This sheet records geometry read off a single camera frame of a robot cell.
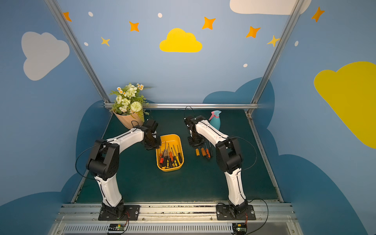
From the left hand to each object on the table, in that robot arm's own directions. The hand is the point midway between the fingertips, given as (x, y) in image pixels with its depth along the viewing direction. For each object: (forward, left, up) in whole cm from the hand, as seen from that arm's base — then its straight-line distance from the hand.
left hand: (160, 145), depth 96 cm
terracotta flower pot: (+13, +22, +8) cm, 27 cm away
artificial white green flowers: (+16, +18, +25) cm, 35 cm away
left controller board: (-45, +16, -5) cm, 48 cm away
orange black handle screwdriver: (-5, -32, -3) cm, 33 cm away
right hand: (-1, -25, +3) cm, 25 cm away
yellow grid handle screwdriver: (-4, -25, -2) cm, 26 cm away
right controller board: (-44, -46, -6) cm, 64 cm away
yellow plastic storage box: (-7, -7, -2) cm, 10 cm away
